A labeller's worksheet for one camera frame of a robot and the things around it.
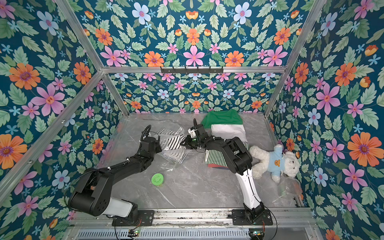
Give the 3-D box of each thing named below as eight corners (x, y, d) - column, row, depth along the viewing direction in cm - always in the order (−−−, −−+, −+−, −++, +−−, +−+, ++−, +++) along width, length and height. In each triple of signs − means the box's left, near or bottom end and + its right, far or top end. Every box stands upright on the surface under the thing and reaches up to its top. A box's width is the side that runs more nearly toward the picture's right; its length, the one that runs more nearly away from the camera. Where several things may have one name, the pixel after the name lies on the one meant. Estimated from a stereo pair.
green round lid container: (152, 187, 86) (149, 184, 82) (154, 176, 90) (152, 173, 86) (164, 187, 86) (162, 184, 82) (166, 176, 90) (164, 173, 86)
